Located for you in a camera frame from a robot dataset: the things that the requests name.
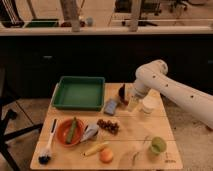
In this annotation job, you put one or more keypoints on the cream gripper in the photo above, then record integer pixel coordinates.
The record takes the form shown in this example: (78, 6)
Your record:
(133, 101)

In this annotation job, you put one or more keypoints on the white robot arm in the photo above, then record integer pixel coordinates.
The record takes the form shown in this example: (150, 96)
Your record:
(153, 76)

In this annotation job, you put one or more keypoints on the dark brown bowl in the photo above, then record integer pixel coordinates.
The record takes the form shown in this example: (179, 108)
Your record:
(121, 94)

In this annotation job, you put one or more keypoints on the white paper cup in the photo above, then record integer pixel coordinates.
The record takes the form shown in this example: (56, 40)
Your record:
(148, 105)

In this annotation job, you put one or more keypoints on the blue sponge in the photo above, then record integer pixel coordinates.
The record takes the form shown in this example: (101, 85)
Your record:
(110, 107)

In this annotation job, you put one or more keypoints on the bunch of dark grapes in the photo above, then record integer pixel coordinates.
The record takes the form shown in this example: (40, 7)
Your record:
(108, 126)

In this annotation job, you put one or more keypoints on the wooden table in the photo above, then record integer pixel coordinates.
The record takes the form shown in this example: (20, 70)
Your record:
(130, 145)

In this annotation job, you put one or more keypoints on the green plastic cup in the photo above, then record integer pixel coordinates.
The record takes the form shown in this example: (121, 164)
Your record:
(158, 145)

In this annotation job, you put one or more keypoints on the green plastic tray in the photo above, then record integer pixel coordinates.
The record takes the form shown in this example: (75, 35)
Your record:
(79, 93)

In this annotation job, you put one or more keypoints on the yellow corn cob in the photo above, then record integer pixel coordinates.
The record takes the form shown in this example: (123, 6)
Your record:
(95, 148)

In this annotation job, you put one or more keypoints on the orange fruit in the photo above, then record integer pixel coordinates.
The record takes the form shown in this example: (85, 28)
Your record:
(106, 155)

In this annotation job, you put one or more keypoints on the green cucumber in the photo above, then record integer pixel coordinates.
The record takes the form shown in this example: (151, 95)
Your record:
(71, 131)

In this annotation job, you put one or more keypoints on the orange plastic bowl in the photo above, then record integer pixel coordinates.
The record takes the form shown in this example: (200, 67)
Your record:
(63, 130)

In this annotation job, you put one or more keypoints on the background blue cup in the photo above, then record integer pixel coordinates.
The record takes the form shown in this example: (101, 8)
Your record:
(89, 21)

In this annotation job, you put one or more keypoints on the white black dish brush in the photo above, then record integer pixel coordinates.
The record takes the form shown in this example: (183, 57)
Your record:
(45, 154)

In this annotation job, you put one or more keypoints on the background green tray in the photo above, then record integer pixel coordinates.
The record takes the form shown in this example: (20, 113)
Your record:
(38, 23)

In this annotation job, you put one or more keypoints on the black office chair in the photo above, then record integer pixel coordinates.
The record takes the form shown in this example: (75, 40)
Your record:
(10, 115)

